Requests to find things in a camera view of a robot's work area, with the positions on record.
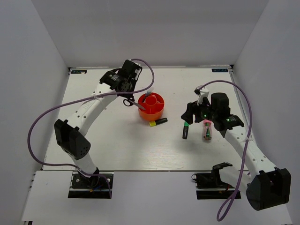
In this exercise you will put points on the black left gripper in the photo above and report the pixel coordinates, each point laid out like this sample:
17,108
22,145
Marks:
127,95

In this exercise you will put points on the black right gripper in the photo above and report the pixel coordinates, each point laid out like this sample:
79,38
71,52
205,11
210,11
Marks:
193,108

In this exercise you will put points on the black handled scissors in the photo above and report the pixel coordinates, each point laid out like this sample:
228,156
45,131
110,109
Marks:
129,103

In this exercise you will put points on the pink capped clear tube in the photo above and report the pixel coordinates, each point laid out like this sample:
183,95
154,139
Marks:
207,132

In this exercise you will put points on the blue gel pen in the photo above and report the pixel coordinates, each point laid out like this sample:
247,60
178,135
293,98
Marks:
149,91

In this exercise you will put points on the green black highlighter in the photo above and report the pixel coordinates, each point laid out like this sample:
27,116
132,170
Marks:
185,130

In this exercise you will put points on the yellow black highlighter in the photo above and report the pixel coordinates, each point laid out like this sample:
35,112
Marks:
158,122

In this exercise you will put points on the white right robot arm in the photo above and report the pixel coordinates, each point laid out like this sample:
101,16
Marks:
267,186

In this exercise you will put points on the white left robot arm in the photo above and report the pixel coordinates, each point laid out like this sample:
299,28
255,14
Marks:
70,133

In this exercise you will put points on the orange round desk organizer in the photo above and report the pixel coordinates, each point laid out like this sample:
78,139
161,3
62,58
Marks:
153,106

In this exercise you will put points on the right corner table label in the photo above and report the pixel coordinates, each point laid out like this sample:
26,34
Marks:
219,70

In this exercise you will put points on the corner table label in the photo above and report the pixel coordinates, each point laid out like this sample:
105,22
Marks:
78,71
219,70

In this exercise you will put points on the left corner table label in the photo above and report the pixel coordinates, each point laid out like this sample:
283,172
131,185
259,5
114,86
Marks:
78,71

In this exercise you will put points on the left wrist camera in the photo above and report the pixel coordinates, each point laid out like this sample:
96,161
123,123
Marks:
136,68

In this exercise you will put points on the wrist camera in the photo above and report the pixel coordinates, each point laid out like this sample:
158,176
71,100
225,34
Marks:
201,92
136,68

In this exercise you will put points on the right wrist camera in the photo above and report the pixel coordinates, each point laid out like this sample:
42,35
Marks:
201,92

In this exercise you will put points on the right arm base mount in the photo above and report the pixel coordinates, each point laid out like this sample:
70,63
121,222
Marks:
209,185

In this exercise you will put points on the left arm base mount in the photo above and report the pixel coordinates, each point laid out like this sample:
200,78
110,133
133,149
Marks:
90,188

